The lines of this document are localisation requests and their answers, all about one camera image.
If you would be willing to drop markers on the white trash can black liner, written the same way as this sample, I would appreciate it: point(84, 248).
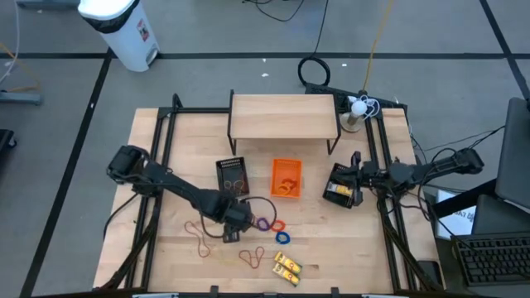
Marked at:
point(124, 37)

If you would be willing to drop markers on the orange plastic mesh basket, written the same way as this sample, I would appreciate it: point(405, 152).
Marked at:
point(285, 167)

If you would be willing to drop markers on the grey metal floor base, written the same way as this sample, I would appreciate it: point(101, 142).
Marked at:
point(20, 98)
point(45, 3)

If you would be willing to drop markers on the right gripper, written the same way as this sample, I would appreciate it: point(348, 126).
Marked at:
point(372, 176)

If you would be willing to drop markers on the grey computer monitor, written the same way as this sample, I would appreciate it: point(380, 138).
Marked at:
point(515, 157)

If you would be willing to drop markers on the dark desk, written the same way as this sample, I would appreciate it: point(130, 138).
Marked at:
point(488, 223)

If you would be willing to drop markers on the white printed paper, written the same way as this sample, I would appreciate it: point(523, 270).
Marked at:
point(459, 223)

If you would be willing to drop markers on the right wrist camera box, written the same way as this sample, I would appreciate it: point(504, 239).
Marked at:
point(358, 196)

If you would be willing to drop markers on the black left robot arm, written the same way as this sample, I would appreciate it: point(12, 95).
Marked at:
point(178, 186)

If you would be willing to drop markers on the yellow rubber band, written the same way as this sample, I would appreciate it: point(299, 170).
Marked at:
point(225, 261)
point(227, 186)

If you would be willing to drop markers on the black plastic mesh basket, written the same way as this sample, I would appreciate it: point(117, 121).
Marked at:
point(336, 178)
point(240, 167)

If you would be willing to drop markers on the black metal rig frame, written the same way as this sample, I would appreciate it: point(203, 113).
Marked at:
point(194, 110)

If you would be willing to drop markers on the yellow snack packets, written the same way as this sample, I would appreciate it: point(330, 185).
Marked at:
point(288, 262)

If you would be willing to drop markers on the white bulb lamp wooden base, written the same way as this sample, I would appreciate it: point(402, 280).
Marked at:
point(358, 108)

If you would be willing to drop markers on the black smartphone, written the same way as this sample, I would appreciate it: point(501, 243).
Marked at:
point(430, 271)

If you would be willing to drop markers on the long brown rubber band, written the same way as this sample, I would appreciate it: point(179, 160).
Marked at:
point(198, 236)

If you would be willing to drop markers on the black power strip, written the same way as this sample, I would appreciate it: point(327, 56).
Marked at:
point(327, 93)

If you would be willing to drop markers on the yellow crayon box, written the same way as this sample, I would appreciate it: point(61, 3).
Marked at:
point(339, 189)

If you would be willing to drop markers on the wooden riser shelf black legs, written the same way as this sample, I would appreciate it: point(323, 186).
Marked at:
point(283, 116)

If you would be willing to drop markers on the yellow plastic snack bag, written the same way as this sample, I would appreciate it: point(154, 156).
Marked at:
point(285, 274)

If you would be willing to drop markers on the black computer keyboard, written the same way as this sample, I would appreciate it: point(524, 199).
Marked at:
point(492, 258)

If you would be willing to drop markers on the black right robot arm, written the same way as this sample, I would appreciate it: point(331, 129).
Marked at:
point(439, 165)

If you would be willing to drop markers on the red rubber band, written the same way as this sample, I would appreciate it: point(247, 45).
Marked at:
point(250, 261)

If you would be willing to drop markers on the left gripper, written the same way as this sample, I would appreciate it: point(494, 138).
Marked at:
point(234, 215)

